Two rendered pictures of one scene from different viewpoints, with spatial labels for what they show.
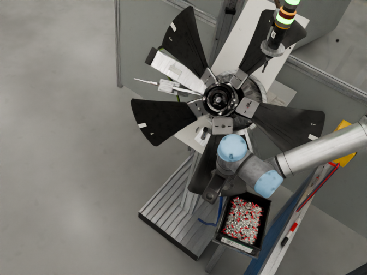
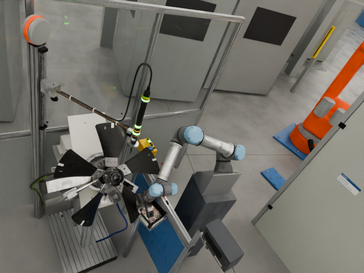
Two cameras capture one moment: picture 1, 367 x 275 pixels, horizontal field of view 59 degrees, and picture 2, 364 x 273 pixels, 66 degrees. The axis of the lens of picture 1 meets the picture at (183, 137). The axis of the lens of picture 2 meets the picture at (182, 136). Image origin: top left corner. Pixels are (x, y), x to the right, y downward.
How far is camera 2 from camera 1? 1.17 m
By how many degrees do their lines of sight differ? 51
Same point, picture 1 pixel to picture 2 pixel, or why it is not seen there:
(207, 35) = (15, 144)
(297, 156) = (166, 171)
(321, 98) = not seen: hidden behind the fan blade
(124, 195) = not seen: outside the picture
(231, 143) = (156, 188)
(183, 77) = (74, 182)
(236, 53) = (82, 148)
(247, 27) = (78, 133)
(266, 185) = (175, 189)
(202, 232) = (105, 244)
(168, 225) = (88, 261)
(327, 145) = (171, 160)
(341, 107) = not seen: hidden behind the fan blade
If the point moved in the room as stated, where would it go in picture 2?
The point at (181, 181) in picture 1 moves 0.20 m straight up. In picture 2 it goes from (64, 237) to (65, 226)
